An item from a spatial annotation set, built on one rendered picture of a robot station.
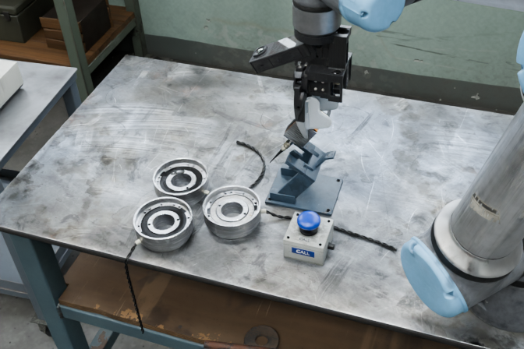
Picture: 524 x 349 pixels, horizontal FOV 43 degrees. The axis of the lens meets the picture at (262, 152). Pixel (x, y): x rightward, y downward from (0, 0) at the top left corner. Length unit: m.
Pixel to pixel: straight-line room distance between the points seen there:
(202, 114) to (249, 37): 1.51
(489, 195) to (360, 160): 0.60
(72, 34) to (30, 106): 0.90
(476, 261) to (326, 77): 0.37
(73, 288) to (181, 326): 0.26
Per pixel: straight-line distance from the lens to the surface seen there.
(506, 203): 0.79
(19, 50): 3.01
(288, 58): 1.09
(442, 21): 2.73
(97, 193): 1.34
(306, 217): 1.13
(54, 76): 1.94
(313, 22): 1.02
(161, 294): 1.47
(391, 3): 0.91
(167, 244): 1.18
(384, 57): 2.85
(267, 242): 1.20
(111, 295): 1.49
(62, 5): 2.66
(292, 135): 1.18
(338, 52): 1.06
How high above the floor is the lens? 1.69
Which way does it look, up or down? 40 degrees down
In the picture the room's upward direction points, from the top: 3 degrees counter-clockwise
